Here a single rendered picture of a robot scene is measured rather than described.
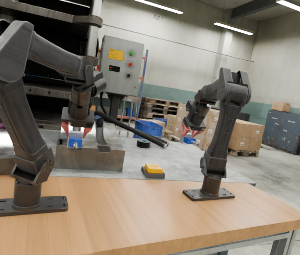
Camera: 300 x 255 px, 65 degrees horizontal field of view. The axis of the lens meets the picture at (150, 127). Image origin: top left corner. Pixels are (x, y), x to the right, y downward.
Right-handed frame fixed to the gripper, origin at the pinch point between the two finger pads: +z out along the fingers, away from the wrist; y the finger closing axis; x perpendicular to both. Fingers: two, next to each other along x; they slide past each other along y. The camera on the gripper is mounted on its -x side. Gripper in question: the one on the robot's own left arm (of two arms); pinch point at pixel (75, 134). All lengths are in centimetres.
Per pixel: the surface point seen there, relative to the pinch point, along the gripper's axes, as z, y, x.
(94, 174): 13.3, -8.1, 6.6
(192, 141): 8, -54, -11
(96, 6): -19, -6, -101
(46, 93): 36, 19, -79
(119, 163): 12.6, -18.1, 1.1
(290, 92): 167, -639, -469
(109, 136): 18.3, -16.3, -21.0
